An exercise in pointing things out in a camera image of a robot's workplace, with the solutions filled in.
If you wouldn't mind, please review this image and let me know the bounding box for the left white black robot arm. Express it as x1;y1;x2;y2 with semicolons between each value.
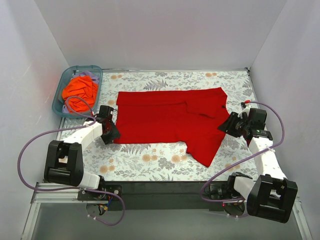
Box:
44;105;121;190

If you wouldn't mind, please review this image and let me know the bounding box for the red t shirt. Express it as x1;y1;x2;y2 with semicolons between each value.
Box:
114;87;229;167

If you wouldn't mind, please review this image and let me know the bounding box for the aluminium frame rail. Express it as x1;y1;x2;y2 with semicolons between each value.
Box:
22;183;312;240

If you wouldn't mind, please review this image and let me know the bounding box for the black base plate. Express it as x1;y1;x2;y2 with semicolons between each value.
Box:
77;181;257;217

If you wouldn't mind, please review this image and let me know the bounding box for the orange t shirt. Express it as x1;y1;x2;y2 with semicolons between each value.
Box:
61;75;100;114

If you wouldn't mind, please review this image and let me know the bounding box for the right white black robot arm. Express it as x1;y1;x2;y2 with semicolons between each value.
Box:
218;106;298;223

